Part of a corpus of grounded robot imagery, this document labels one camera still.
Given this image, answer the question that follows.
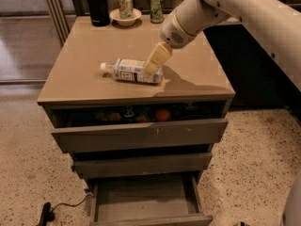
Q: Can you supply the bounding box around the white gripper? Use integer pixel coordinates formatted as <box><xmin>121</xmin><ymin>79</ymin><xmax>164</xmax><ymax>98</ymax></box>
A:
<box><xmin>143</xmin><ymin>10</ymin><xmax>196</xmax><ymax>74</ymax></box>

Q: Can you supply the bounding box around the blue label plastic bottle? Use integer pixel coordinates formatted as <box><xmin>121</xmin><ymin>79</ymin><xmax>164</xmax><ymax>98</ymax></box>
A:
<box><xmin>100</xmin><ymin>58</ymin><xmax>163</xmax><ymax>85</ymax></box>

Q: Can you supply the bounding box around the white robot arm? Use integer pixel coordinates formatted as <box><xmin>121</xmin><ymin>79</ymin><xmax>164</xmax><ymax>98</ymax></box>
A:
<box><xmin>160</xmin><ymin>0</ymin><xmax>301</xmax><ymax>226</ymax></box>

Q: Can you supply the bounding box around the orange fruit in drawer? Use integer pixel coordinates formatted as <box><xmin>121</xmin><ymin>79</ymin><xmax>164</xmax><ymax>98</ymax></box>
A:
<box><xmin>154</xmin><ymin>108</ymin><xmax>171</xmax><ymax>121</ymax></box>

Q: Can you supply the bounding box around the tan top drawer cabinet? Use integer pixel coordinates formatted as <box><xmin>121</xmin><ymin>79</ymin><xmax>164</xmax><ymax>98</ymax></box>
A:
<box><xmin>38</xmin><ymin>17</ymin><xmax>234</xmax><ymax>182</ymax></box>

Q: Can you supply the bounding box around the grey top drawer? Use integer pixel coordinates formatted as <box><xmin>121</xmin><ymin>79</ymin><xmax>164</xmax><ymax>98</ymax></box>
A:
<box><xmin>51</xmin><ymin>101</ymin><xmax>230</xmax><ymax>153</ymax></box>

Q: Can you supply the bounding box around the grey drawer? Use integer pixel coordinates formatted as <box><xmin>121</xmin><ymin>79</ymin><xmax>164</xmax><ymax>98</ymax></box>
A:
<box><xmin>72</xmin><ymin>153</ymin><xmax>212</xmax><ymax>180</ymax></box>
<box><xmin>89</xmin><ymin>173</ymin><xmax>213</xmax><ymax>226</ymax></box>
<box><xmin>51</xmin><ymin>101</ymin><xmax>230</xmax><ymax>153</ymax></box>

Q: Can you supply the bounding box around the grey middle drawer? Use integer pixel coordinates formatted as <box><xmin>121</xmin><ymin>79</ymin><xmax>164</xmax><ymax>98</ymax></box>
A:
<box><xmin>72</xmin><ymin>153</ymin><xmax>212</xmax><ymax>180</ymax></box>

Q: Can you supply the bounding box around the grey bottom drawer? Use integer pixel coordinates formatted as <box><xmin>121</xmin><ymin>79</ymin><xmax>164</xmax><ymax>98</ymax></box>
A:
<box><xmin>89</xmin><ymin>173</ymin><xmax>213</xmax><ymax>226</ymax></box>

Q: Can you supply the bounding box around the green drink can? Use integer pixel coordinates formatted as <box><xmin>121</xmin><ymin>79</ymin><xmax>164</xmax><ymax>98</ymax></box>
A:
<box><xmin>150</xmin><ymin>0</ymin><xmax>164</xmax><ymax>24</ymax></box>

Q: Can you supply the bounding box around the white ceramic bowl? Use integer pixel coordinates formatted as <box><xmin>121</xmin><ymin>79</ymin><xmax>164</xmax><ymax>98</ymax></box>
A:
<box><xmin>109</xmin><ymin>8</ymin><xmax>142</xmax><ymax>27</ymax></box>

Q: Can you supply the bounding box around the green can in bowl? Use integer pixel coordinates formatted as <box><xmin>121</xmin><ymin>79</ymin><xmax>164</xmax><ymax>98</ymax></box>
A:
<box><xmin>119</xmin><ymin>0</ymin><xmax>134</xmax><ymax>19</ymax></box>

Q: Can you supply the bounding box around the black insulated flask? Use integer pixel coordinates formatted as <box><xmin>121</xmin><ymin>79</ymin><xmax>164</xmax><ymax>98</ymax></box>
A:
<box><xmin>87</xmin><ymin>0</ymin><xmax>110</xmax><ymax>26</ymax></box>

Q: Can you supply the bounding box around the black power plug cable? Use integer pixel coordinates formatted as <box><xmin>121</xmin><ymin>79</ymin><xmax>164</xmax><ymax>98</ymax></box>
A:
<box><xmin>37</xmin><ymin>193</ymin><xmax>94</xmax><ymax>226</ymax></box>

